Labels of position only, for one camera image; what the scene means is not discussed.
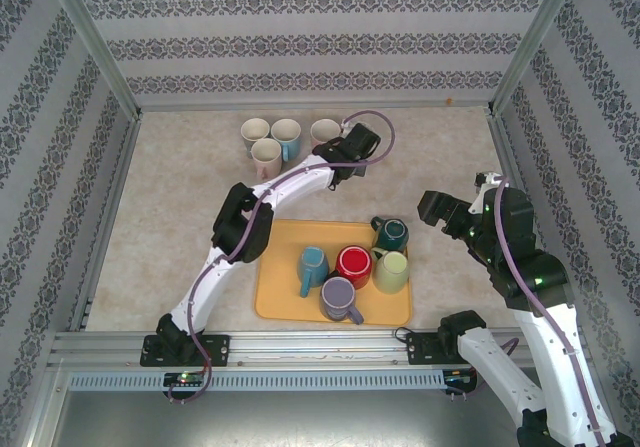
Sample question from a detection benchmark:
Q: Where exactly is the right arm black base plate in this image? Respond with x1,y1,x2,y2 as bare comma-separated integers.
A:
405,330,481,367

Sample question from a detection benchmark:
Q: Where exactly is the yellow tray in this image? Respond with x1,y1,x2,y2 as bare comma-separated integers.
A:
253,219,414,327

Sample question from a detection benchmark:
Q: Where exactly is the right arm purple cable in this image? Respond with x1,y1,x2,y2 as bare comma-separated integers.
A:
464,175,609,447

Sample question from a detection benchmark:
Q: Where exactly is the dark green mug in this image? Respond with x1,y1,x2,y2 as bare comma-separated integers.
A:
369,215,410,252

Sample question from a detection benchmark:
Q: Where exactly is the light pink mug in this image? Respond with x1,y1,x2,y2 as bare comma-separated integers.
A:
249,138,284,181

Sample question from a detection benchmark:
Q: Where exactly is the red mug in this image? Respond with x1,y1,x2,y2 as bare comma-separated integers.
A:
333,245,374,290

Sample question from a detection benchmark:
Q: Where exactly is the light green mug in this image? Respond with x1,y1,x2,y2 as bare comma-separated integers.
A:
371,247,411,294

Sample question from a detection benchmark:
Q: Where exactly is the aluminium frame post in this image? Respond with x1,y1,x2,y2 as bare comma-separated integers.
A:
42,0,142,118
489,0,585,116

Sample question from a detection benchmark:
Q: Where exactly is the purple mug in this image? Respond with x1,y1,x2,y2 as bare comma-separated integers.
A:
318,275,365,326

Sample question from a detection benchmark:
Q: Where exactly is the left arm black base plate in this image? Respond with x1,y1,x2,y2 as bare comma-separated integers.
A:
139,334,232,368

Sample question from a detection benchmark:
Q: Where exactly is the grey mug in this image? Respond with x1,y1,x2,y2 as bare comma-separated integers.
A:
240,117,271,159

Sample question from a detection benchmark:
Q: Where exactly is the aluminium side rail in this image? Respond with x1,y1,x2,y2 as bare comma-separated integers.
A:
69,114,144,333
484,109,571,328

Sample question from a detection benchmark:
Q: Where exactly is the pink hexagonal mug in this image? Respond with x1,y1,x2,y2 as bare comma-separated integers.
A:
309,118,342,149

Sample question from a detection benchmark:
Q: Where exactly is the left circuit board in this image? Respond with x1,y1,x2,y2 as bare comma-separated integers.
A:
163,371,207,388

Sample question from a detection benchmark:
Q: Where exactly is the white slotted cable duct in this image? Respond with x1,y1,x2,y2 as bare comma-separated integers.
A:
67,370,446,392

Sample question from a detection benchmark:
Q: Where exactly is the light blue mug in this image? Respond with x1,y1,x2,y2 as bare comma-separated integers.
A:
270,118,303,162

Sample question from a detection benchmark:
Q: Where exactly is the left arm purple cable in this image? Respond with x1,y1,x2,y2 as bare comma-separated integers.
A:
167,110,396,406

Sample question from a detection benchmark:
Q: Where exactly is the grey metal bottom panel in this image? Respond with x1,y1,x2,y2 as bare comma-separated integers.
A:
49,389,606,447

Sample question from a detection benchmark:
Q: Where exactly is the aluminium mounting rail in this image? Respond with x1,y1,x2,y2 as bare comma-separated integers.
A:
49,330,589,368

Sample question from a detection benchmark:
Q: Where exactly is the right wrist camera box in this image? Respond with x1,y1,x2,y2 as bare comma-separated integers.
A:
469,170,510,214

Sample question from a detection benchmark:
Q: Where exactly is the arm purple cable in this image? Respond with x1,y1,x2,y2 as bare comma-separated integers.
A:
464,175,609,447
167,110,396,406

